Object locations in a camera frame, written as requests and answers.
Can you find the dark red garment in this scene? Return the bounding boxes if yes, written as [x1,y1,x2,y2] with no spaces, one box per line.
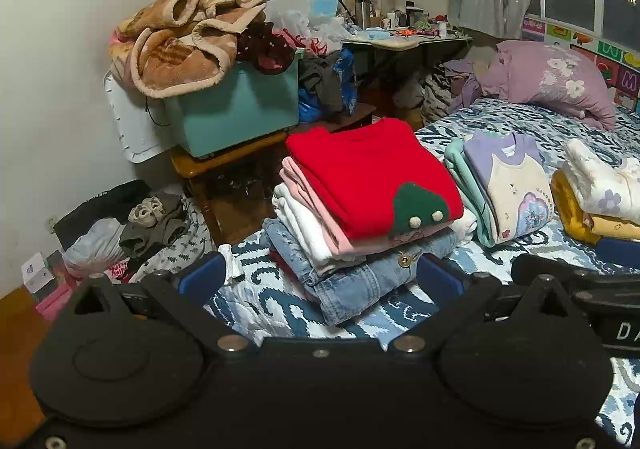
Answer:
[236,21,301,76]

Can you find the small white box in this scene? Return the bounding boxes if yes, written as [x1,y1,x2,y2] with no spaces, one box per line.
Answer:
[21,253,54,295]

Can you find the dark desk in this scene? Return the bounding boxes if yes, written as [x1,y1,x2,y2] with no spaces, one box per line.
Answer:
[342,31,473,80]

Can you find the purple floral pillow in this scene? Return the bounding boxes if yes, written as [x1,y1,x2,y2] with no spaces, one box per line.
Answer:
[445,40,617,130]

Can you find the mustard yellow folded garment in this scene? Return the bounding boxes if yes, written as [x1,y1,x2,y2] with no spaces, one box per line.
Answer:
[550,171,603,246]

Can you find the mint green folded garment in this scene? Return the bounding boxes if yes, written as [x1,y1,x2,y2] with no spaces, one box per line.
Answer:
[444,136,496,248]

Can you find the white floral folded garment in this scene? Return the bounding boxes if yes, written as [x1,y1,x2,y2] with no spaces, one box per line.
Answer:
[562,138,640,218]

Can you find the white plastic bag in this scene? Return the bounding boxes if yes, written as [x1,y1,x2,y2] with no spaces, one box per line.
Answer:
[62,218,128,276]

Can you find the red sweater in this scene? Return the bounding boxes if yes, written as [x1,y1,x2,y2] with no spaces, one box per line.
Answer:
[286,118,465,242]

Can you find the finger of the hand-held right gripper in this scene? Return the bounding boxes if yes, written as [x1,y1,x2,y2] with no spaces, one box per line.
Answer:
[511,253,640,314]
[596,237,640,258]

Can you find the purple cream printed shirt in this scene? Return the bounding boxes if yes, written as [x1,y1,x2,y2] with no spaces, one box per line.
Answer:
[462,131,556,245]

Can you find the colourful alphabet foam mat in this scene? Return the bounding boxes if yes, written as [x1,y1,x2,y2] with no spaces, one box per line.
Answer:
[521,15,640,112]

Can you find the brown fleece blanket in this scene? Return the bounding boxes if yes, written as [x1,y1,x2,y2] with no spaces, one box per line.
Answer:
[109,0,277,100]

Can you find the grey green garment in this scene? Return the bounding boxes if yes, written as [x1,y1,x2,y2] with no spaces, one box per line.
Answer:
[299,56,346,112]

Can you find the pink folded garment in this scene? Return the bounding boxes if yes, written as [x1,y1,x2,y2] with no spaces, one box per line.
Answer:
[279,156,451,256]

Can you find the clear plastic bags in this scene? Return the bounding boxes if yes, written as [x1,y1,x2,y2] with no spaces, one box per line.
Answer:
[272,9,353,54]

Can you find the blue patterned bedspread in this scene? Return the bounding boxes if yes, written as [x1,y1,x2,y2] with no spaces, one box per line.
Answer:
[202,96,640,447]

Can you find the small white cloth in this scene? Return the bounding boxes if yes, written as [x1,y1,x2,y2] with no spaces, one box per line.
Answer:
[217,244,247,286]

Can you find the black bag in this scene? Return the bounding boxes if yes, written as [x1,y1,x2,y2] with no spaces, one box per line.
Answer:
[52,179,151,250]

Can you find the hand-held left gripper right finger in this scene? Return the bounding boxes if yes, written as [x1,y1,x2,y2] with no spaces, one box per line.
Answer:
[388,253,577,363]

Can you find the grey crumpled clothes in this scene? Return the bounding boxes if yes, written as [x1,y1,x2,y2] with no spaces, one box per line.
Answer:
[119,194,190,260]

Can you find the blue plastic bag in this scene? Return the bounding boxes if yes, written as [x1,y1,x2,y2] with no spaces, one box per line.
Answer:
[299,49,357,122]

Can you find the light blue packet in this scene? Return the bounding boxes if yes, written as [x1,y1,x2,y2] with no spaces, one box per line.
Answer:
[310,0,342,20]

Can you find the grey patterned cloth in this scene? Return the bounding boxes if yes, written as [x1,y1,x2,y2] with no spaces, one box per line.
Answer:
[421,60,483,126]

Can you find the pink floor item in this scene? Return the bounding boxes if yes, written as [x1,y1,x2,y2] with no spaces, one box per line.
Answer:
[35,283,77,321]

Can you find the pile of clothes on floor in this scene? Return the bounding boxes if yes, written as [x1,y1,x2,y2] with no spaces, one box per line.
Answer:
[129,199,217,282]

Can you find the tan folded garment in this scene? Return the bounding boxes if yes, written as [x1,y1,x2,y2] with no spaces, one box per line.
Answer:
[582,211,640,240]

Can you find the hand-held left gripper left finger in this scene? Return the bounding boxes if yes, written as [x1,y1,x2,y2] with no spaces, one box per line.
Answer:
[67,251,251,362]

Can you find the white plastic lid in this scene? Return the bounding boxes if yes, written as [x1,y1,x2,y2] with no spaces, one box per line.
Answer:
[104,69,176,164]

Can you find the wooden stool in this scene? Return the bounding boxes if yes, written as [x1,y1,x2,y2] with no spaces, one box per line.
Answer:
[170,129,291,246]

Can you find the teal storage box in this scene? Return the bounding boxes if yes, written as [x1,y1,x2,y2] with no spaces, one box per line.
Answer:
[165,49,301,160]

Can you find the blue denim jeans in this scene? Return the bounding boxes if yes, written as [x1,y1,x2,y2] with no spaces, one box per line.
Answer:
[260,218,463,327]

